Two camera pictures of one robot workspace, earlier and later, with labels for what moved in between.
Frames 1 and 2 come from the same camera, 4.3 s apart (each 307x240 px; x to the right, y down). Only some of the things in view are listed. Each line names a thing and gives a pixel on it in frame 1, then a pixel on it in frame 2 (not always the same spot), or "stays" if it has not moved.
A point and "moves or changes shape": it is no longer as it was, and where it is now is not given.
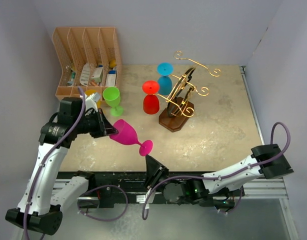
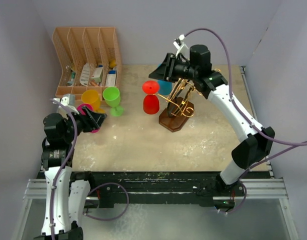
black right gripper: (155, 171) → (166, 71)
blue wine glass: (165, 82) stays
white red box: (96, 74) stays
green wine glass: (111, 95) stays
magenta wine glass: (127, 135) moves or changes shape
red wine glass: (151, 102) stays
